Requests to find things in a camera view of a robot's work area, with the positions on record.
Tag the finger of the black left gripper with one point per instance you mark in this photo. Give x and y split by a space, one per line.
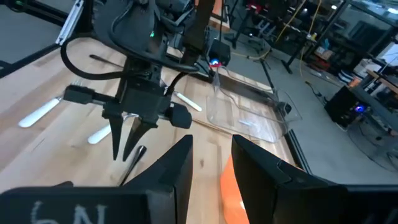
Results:
116 130
136 133

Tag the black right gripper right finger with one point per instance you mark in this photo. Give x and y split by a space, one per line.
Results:
264 193

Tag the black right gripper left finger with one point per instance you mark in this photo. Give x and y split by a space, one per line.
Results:
174 186

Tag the black fork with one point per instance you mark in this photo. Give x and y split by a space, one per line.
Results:
138 154

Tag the orange plastic bin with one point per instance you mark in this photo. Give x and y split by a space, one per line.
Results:
231 199

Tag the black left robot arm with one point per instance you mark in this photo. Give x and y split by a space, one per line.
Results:
130 25

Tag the clear plastic bin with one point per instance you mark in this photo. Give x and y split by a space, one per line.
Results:
248 124

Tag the black box with blue light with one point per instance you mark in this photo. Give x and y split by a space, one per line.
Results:
342 105
220 51

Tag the black metal workbench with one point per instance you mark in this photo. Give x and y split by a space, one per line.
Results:
370 34

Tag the silver metal rail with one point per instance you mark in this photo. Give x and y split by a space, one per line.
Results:
70 23

